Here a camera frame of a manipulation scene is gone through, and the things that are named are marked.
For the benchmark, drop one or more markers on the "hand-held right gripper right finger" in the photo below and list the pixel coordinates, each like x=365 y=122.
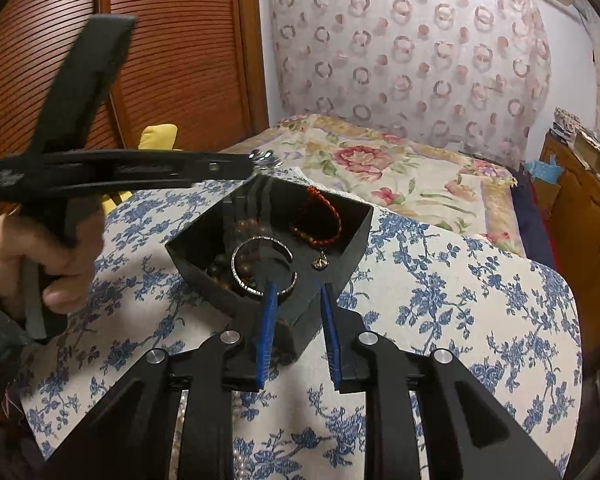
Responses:
x=330 y=340

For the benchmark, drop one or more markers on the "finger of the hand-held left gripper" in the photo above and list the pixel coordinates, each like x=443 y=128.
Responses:
x=205 y=160
x=145 y=182

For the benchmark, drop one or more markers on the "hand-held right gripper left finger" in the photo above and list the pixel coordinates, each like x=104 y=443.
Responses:
x=265 y=340

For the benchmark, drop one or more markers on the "small silver ornament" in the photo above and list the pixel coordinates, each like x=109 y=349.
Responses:
x=266 y=159

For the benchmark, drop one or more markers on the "silver bangle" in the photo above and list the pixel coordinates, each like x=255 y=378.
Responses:
x=237 y=276

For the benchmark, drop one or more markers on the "small rose gold pendant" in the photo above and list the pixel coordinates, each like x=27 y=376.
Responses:
x=320 y=262

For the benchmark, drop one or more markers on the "black box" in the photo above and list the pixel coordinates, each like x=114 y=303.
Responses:
x=352 y=232

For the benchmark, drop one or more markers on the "person's left forearm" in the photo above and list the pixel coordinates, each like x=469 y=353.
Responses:
x=0 y=340

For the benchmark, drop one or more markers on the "person's left hand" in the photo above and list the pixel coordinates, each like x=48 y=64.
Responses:
x=60 y=260

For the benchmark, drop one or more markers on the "yellow plush toy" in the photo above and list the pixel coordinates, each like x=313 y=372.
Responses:
x=157 y=135

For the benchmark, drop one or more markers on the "blue floral tablecloth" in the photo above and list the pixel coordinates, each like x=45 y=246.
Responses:
x=455 y=310

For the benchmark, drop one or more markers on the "floral bed blanket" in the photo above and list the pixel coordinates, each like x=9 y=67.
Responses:
x=380 y=160

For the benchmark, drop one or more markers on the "circle pattern sheer curtain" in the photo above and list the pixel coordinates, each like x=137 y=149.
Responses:
x=405 y=60

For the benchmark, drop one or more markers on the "blue plastic bag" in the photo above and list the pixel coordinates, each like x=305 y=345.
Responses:
x=542 y=169

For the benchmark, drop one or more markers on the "wooden side cabinet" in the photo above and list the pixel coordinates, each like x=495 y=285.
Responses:
x=580 y=210

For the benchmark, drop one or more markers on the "patterned fabric bag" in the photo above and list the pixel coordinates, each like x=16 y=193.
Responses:
x=566 y=121

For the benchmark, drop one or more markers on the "cardboard box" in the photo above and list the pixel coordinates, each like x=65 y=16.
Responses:
x=597 y=152

